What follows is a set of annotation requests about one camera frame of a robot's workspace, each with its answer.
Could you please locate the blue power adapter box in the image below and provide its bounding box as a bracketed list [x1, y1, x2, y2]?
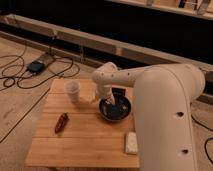
[27, 61, 45, 74]

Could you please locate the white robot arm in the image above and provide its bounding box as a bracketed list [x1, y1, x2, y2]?
[92, 62, 205, 171]

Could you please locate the black floor cable right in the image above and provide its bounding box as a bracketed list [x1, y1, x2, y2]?
[190, 103, 213, 166]

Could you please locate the black eraser block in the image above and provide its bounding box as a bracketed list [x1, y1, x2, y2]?
[115, 88, 126, 96]

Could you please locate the white sponge block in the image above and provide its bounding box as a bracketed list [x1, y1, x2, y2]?
[125, 132, 138, 155]

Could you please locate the dark blue bowl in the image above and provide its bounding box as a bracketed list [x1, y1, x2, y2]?
[99, 94, 131, 122]

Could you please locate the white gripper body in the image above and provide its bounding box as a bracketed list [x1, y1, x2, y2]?
[95, 84, 115, 104]

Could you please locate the red-brown chili pepper toy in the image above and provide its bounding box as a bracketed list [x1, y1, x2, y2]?
[55, 113, 68, 133]

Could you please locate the black floor cable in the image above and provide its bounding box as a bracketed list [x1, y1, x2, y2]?
[190, 103, 213, 166]
[0, 44, 81, 144]

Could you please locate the translucent plastic cup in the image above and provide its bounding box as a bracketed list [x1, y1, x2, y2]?
[64, 81, 80, 103]

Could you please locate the black floor cable left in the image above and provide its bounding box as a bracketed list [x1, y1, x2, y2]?
[0, 44, 81, 144]

